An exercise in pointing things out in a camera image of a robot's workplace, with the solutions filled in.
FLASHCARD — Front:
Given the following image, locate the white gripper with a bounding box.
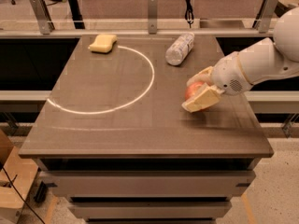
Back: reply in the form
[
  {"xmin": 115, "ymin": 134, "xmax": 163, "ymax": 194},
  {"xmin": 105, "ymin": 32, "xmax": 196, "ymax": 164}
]
[{"xmin": 182, "ymin": 51, "xmax": 253, "ymax": 113}]

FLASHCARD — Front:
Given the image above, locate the red apple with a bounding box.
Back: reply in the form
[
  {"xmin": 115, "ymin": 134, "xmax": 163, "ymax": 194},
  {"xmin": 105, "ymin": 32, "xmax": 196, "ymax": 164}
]
[{"xmin": 182, "ymin": 82, "xmax": 208, "ymax": 113}]

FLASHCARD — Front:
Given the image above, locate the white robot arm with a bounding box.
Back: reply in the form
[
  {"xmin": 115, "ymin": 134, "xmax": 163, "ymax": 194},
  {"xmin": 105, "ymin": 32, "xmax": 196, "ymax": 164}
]
[{"xmin": 182, "ymin": 7, "xmax": 299, "ymax": 113}]

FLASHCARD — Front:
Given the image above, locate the yellow sponge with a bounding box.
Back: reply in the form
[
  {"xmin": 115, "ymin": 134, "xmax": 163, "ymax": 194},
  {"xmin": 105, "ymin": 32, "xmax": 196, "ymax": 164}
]
[{"xmin": 88, "ymin": 34, "xmax": 117, "ymax": 53}]

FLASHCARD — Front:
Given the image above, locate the clear plastic water bottle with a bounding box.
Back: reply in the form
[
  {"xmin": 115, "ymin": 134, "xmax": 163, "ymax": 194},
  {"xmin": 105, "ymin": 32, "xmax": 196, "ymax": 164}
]
[{"xmin": 165, "ymin": 33, "xmax": 194, "ymax": 66}]

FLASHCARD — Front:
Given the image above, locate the grey drawer cabinet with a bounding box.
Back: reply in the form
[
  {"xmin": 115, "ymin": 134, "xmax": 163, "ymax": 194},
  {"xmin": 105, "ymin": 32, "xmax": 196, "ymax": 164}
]
[{"xmin": 20, "ymin": 35, "xmax": 273, "ymax": 224}]

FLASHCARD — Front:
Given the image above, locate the cardboard box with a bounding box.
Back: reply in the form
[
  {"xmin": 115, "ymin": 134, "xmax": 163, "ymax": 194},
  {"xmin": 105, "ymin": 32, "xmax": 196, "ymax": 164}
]
[{"xmin": 0, "ymin": 131, "xmax": 37, "ymax": 224}]

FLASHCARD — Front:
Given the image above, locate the hanging black cable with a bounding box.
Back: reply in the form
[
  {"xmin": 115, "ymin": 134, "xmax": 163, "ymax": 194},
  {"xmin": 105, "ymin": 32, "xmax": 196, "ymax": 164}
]
[{"xmin": 182, "ymin": 0, "xmax": 195, "ymax": 29}]

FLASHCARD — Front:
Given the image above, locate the middle metal rail bracket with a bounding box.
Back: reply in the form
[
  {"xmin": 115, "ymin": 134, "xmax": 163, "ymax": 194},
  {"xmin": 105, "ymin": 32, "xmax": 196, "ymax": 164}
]
[{"xmin": 148, "ymin": 0, "xmax": 158, "ymax": 35}]

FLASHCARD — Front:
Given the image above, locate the metal rail bracket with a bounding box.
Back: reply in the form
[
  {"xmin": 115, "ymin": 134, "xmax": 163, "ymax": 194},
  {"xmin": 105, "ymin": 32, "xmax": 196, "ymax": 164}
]
[
  {"xmin": 257, "ymin": 0, "xmax": 278, "ymax": 33},
  {"xmin": 148, "ymin": 0, "xmax": 158, "ymax": 35},
  {"xmin": 29, "ymin": 0, "xmax": 54, "ymax": 35}
]

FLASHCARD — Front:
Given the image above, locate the right metal rail bracket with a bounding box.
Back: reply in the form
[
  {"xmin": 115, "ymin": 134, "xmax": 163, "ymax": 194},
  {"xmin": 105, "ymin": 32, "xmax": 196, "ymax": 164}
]
[{"xmin": 257, "ymin": 0, "xmax": 278, "ymax": 33}]

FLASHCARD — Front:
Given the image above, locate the left metal rail bracket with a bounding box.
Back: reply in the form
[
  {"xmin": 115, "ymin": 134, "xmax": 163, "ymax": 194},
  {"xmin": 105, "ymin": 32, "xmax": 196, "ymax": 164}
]
[{"xmin": 29, "ymin": 0, "xmax": 54, "ymax": 35}]

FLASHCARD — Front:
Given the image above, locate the black cable on floor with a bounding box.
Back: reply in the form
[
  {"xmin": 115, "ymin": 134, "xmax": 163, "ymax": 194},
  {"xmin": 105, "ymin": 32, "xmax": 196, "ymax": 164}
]
[{"xmin": 0, "ymin": 161, "xmax": 46, "ymax": 224}]

